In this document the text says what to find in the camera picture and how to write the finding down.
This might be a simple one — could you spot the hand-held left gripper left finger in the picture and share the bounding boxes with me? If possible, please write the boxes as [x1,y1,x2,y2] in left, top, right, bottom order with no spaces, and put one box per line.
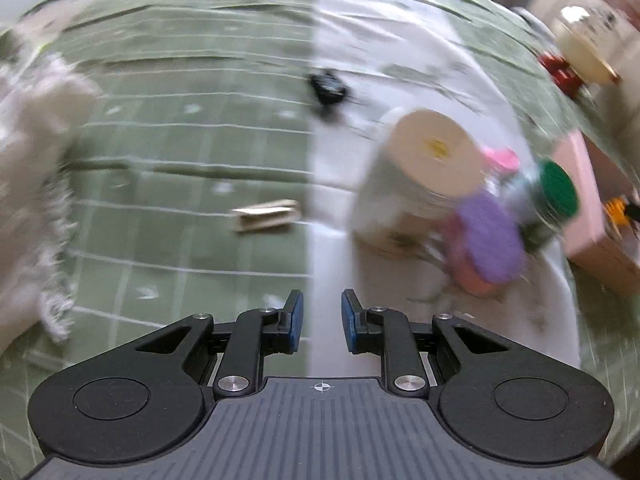
[135,289,305,399]

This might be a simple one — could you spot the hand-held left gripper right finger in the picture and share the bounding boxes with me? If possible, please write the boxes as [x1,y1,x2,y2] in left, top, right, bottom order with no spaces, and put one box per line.
[341,289,507,399]

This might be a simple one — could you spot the pink cardboard box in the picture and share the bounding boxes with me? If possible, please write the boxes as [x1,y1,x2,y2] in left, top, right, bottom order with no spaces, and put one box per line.
[550,129,640,297]

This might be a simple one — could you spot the orange yellow object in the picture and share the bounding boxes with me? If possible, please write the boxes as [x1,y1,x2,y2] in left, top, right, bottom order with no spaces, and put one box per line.
[604,195,640,233]

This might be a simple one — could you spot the wooden clip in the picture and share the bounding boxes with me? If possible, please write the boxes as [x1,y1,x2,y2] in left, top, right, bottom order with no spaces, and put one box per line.
[232,199,302,235]

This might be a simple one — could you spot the clear jar cream lid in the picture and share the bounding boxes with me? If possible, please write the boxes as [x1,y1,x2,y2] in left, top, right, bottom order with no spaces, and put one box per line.
[349,107,493,257]

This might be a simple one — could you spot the pink jar purple lid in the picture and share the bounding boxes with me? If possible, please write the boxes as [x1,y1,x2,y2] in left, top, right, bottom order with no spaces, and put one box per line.
[444,194,527,297]

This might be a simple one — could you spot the green checked bed sheet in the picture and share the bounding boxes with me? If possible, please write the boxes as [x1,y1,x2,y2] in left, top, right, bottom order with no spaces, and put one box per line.
[0,0,640,480]

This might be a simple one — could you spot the small pink item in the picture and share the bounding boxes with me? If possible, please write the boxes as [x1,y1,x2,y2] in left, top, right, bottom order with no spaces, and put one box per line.
[482,146,521,173]

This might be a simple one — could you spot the black hair clip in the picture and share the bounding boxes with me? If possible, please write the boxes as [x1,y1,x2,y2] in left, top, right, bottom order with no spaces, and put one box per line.
[307,69,350,110]

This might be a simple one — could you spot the green lid cream jar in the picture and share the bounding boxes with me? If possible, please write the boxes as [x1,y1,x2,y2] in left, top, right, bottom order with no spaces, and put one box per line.
[517,160,581,253]

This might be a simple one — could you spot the white fuzzy cloth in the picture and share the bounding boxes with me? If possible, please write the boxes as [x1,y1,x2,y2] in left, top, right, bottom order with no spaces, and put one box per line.
[0,15,103,353]

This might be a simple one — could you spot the jar with cream lid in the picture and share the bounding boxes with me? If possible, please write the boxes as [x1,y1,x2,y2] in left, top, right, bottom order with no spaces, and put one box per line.
[539,4,622,97]

